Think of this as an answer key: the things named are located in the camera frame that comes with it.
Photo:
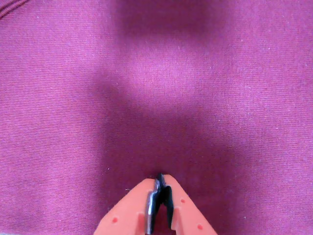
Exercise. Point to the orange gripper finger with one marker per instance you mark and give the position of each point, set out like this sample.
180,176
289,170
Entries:
188,215
127,210

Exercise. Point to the red fabric cloth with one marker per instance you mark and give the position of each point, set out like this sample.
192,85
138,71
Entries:
73,98

